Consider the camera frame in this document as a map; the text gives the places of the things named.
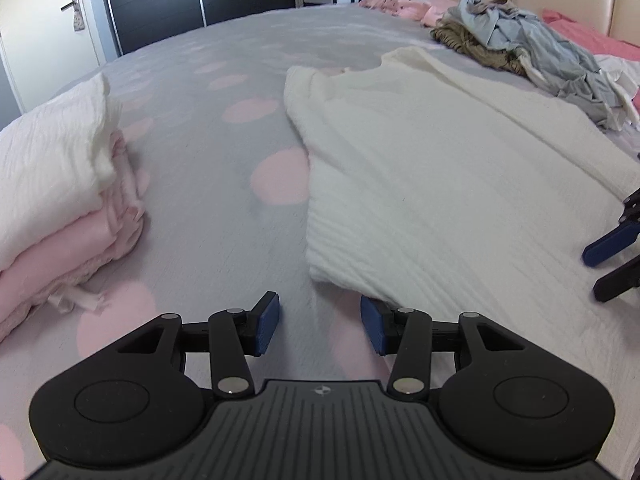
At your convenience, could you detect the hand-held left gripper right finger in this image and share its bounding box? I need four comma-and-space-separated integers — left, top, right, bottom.
360, 295, 526, 395

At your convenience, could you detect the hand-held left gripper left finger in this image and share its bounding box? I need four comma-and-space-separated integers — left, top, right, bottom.
116, 291, 281, 401

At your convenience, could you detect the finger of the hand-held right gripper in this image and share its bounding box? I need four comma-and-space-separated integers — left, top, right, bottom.
582, 195, 640, 267
592, 260, 640, 304

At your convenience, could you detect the white textured garment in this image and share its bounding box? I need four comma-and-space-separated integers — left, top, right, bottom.
283, 46, 640, 466

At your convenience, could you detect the white crumpled garment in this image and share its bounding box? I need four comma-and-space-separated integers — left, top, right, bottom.
594, 54, 640, 133

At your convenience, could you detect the folded pink garment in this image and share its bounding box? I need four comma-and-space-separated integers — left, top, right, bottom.
0, 127, 147, 291
0, 255, 109, 347

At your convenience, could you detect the coral pink pillow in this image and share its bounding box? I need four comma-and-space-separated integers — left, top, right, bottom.
542, 8, 640, 62

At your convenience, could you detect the light blue crumpled garment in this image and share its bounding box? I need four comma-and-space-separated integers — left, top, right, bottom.
457, 0, 640, 131

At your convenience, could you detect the grey pink-dotted duvet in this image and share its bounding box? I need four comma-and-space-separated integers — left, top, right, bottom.
0, 2, 640, 480

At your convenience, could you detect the brown striped garment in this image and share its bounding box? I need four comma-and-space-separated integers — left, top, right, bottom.
431, 17, 532, 77

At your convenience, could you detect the folded white garment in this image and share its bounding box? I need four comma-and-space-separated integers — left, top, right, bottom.
0, 72, 124, 271

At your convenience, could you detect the light pink crumpled garment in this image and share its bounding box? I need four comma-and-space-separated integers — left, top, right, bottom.
359, 0, 453, 27

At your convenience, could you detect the white door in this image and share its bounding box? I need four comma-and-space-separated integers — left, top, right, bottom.
0, 0, 109, 117

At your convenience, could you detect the door handle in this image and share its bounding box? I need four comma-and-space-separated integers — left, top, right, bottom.
60, 0, 82, 34

